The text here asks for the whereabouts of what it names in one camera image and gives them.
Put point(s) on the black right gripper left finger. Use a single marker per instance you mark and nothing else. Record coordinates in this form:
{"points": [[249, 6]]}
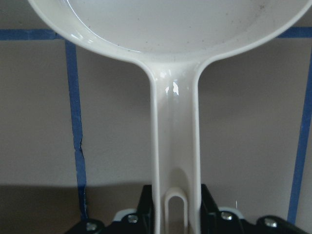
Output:
{"points": [[145, 211]]}

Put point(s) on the white plastic dustpan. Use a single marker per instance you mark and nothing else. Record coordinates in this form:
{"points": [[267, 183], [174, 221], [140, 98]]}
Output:
{"points": [[173, 41]]}

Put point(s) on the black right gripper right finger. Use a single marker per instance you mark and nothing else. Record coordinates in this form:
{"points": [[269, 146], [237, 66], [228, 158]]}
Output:
{"points": [[208, 212]]}

